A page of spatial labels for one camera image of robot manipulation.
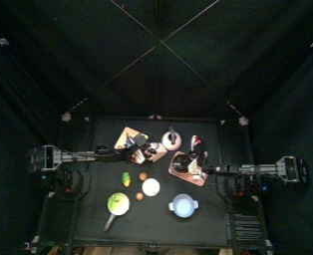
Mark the blue two-handled toy pot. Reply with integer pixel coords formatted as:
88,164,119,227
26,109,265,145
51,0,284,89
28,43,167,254
167,193,199,219

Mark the yellow green toy corn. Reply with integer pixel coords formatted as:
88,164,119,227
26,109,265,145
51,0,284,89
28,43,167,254
122,171,134,188

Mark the white round plate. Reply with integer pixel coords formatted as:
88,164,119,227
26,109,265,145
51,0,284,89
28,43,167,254
142,177,162,197

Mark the red white toy bottle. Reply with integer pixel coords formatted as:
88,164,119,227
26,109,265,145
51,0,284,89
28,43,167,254
189,134,203,152

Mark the frying pan with green lettuce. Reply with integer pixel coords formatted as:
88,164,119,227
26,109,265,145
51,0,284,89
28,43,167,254
103,192,133,232

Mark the black toy pot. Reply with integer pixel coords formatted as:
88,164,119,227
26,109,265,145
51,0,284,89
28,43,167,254
170,154,193,174

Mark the white toy cleaver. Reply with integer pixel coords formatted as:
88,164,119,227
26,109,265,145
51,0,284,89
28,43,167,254
131,148,149,165

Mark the pale pink knife block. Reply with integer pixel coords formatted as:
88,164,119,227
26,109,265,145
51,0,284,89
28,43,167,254
143,141,169,163

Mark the pink cutting board right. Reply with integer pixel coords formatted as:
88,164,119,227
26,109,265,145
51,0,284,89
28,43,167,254
167,150,209,187

